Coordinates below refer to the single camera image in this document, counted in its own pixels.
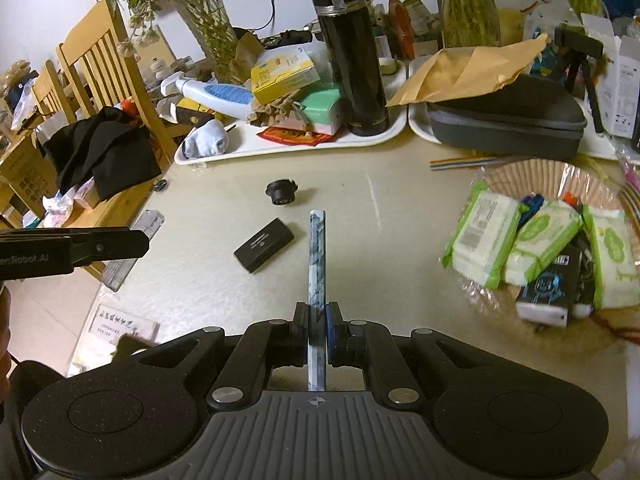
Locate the wooden chair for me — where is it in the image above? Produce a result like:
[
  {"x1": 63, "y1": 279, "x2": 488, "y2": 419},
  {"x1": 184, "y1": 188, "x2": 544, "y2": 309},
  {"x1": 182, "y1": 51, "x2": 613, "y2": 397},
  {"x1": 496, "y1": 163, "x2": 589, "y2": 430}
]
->
[{"x1": 29, "y1": 0, "x2": 194, "y2": 281}]

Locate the black phone tripod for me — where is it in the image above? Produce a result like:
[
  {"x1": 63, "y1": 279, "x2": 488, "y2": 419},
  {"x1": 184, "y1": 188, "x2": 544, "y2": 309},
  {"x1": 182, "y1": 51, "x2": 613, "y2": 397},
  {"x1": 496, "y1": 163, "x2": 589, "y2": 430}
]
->
[{"x1": 554, "y1": 24, "x2": 605, "y2": 136}]

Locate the brown paper envelope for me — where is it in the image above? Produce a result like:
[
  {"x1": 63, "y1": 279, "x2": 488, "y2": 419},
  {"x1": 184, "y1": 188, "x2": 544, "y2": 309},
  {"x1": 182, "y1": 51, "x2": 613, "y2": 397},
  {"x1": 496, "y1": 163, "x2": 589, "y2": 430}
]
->
[{"x1": 387, "y1": 32, "x2": 548, "y2": 106}]

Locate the yellow cardboard box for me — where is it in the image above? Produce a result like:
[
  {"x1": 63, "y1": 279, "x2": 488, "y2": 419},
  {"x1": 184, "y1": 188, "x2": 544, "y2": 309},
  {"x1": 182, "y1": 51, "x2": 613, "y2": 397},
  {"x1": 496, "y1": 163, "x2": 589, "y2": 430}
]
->
[{"x1": 250, "y1": 49, "x2": 320, "y2": 105}]

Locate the red packet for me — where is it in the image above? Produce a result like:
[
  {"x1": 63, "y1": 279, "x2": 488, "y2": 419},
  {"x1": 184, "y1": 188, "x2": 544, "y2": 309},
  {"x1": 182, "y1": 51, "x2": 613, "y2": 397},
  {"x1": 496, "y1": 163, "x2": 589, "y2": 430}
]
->
[{"x1": 258, "y1": 126, "x2": 333, "y2": 146}]

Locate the green wet wipes pack right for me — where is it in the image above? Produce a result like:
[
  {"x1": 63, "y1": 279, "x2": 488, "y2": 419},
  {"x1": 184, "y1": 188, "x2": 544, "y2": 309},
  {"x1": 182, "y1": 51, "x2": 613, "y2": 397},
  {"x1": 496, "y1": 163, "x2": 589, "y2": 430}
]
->
[{"x1": 582, "y1": 205, "x2": 639, "y2": 310}]

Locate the black cloth on chair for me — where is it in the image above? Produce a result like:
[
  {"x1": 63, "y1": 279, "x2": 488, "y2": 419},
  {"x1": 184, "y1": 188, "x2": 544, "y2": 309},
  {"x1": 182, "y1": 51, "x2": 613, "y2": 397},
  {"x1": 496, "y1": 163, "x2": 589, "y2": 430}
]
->
[{"x1": 43, "y1": 107, "x2": 162, "y2": 200}]

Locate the white left serving tray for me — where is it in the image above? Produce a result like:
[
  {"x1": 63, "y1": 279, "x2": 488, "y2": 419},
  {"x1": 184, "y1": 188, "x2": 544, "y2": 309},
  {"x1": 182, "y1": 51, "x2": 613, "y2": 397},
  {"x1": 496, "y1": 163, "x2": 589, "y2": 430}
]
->
[{"x1": 174, "y1": 82, "x2": 408, "y2": 166}]

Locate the dark grey zip case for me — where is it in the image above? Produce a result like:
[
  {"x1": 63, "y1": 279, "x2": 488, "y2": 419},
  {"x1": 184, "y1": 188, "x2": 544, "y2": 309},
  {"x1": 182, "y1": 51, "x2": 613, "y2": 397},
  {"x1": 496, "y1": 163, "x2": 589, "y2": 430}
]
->
[{"x1": 426, "y1": 75, "x2": 587, "y2": 160}]

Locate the green wet wipes pack middle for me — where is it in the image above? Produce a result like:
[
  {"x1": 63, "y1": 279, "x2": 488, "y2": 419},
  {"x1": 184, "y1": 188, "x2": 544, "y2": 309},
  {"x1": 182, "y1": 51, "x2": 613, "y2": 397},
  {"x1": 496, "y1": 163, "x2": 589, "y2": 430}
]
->
[{"x1": 502, "y1": 200, "x2": 582, "y2": 287}]

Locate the black round lens cap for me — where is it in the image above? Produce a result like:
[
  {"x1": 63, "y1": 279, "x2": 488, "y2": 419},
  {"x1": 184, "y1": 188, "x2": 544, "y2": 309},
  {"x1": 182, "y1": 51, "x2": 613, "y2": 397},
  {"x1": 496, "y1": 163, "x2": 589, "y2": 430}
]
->
[{"x1": 265, "y1": 179, "x2": 298, "y2": 206}]

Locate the glass vase with bamboo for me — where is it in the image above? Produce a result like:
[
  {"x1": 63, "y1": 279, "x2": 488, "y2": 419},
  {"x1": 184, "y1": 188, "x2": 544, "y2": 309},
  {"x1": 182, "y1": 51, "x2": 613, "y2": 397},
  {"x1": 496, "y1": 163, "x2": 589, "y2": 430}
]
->
[{"x1": 106, "y1": 0, "x2": 241, "y2": 84}]

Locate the black thermos bottle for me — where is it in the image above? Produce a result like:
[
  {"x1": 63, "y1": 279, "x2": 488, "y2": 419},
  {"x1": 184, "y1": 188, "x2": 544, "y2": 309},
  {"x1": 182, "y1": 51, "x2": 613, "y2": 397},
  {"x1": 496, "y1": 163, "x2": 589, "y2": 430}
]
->
[{"x1": 312, "y1": 0, "x2": 388, "y2": 136}]

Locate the black white tissue pack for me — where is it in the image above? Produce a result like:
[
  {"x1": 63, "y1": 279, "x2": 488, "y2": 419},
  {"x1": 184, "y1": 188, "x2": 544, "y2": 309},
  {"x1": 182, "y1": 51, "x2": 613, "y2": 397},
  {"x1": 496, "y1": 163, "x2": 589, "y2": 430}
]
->
[{"x1": 515, "y1": 245, "x2": 582, "y2": 328}]

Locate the white right serving tray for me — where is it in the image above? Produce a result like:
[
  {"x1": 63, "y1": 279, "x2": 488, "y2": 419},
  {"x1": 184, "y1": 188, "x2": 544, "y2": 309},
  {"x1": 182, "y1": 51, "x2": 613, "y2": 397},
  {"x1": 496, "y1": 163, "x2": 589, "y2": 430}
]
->
[{"x1": 408, "y1": 56, "x2": 618, "y2": 162}]

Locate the grey patterned ruler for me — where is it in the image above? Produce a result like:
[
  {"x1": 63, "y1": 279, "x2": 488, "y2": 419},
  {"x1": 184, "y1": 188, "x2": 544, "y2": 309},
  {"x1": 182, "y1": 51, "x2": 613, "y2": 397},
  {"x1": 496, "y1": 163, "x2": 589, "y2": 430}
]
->
[{"x1": 307, "y1": 210, "x2": 328, "y2": 391}]

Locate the white blue lotion bottle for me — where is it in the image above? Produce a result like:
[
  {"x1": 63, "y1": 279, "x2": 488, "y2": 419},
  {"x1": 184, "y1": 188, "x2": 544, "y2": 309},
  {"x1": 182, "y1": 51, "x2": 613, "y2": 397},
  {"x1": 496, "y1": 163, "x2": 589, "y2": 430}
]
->
[{"x1": 160, "y1": 72, "x2": 254, "y2": 120}]

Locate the black rectangular box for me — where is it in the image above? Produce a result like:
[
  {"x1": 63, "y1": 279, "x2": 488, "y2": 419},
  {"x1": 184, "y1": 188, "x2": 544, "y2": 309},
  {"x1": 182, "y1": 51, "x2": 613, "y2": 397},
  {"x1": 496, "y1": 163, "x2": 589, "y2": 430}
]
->
[{"x1": 233, "y1": 218, "x2": 294, "y2": 273}]

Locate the rainbow ribbon cable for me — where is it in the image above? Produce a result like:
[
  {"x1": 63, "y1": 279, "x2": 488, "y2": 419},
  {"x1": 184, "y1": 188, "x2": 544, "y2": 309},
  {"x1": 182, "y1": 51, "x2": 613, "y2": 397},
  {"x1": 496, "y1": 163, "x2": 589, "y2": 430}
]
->
[{"x1": 429, "y1": 155, "x2": 516, "y2": 172}]

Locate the white rolled sock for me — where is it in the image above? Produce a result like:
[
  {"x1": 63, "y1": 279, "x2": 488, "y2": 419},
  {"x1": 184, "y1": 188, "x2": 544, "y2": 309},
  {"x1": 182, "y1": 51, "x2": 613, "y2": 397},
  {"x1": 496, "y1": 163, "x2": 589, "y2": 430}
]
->
[{"x1": 181, "y1": 119, "x2": 229, "y2": 159}]

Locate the green wet wipes pack left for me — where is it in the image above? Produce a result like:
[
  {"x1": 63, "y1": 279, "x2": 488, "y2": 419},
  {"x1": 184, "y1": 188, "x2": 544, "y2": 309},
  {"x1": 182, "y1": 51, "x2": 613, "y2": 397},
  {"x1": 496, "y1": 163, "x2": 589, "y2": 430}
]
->
[{"x1": 440, "y1": 182, "x2": 528, "y2": 289}]

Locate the small black button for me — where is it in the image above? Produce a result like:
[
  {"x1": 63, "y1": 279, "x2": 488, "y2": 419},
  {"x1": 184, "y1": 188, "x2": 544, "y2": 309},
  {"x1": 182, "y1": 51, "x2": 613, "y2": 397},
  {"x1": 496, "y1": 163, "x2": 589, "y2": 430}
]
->
[{"x1": 153, "y1": 179, "x2": 167, "y2": 192}]

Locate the white serving tray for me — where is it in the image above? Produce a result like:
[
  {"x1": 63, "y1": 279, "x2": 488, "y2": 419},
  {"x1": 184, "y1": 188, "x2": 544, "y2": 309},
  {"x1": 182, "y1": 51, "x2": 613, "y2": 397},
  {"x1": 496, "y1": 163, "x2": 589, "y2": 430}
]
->
[
  {"x1": 174, "y1": 82, "x2": 408, "y2": 166},
  {"x1": 408, "y1": 56, "x2": 618, "y2": 162}
]

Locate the green wet wipes pack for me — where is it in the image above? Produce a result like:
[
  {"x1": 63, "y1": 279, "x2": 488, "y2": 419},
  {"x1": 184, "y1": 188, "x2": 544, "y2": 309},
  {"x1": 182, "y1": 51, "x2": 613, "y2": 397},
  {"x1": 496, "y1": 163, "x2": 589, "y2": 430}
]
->
[
  {"x1": 440, "y1": 182, "x2": 528, "y2": 289},
  {"x1": 502, "y1": 200, "x2": 582, "y2": 287},
  {"x1": 582, "y1": 205, "x2": 639, "y2": 310}
]

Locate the woven paper plate basket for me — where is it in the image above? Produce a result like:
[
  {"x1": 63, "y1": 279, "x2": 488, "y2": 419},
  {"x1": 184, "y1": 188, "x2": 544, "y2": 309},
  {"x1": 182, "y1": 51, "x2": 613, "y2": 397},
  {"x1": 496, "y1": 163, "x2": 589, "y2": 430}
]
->
[{"x1": 462, "y1": 159, "x2": 639, "y2": 354}]

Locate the green white tissue pack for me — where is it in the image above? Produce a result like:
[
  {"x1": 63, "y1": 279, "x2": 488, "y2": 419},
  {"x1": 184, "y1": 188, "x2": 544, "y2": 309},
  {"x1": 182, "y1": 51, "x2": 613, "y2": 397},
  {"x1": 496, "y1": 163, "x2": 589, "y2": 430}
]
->
[{"x1": 296, "y1": 82, "x2": 344, "y2": 136}]

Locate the printed paper card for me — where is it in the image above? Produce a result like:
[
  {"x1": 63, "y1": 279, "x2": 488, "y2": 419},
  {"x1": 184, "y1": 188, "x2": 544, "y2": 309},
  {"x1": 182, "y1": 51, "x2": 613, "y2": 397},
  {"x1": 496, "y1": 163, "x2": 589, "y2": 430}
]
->
[{"x1": 89, "y1": 304, "x2": 160, "y2": 346}]

